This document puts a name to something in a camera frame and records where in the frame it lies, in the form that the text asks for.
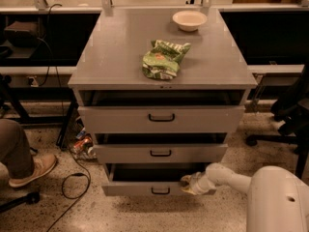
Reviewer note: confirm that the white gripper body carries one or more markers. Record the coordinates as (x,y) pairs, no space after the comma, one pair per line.
(200,183)

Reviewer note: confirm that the grey bottom drawer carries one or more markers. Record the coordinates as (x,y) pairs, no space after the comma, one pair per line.
(151,179)

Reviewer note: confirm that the grey drawer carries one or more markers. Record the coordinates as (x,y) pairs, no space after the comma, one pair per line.
(160,153)
(160,119)
(151,179)

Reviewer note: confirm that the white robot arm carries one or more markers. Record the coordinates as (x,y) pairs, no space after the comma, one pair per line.
(277,200)

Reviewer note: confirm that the grey middle drawer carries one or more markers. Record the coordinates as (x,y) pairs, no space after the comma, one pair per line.
(160,153)

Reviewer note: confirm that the grey top drawer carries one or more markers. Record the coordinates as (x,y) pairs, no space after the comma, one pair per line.
(160,119)

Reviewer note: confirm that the grey drawer cabinet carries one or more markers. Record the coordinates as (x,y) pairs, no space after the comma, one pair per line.
(109,72)

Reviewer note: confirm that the black office chair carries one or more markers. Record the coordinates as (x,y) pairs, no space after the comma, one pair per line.
(292,107)

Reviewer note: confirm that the green chip bag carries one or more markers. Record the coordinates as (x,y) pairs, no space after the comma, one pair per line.
(163,61)

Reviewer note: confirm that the tan shoe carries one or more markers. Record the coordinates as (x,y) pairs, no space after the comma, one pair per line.
(42,166)

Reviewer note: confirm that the black chair base left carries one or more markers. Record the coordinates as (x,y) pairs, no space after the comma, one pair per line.
(30,198)

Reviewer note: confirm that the white bowl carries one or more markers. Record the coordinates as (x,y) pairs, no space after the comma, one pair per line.
(189,21)

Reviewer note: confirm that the brown trouser leg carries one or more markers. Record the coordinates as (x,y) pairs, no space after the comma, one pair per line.
(15,150)

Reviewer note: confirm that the dark box on shelf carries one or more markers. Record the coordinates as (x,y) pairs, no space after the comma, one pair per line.
(22,33)

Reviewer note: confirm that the wire trash basket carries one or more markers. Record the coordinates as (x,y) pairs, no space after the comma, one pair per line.
(77,140)

